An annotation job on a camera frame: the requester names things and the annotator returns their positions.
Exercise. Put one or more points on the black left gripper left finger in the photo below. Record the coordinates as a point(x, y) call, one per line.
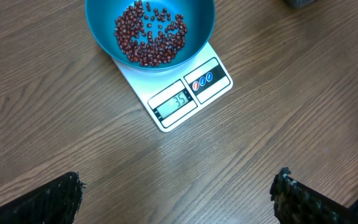
point(57, 201)

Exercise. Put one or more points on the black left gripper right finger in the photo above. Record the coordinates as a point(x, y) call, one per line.
point(295, 203)

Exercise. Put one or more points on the white digital kitchen scale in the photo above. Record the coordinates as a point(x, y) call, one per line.
point(172, 96)

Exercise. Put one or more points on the red beans in bowl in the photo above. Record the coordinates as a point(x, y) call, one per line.
point(148, 36)

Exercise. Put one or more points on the teal blue bowl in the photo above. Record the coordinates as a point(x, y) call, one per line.
point(199, 16)

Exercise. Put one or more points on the clear plastic bean container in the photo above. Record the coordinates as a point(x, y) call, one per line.
point(297, 4)

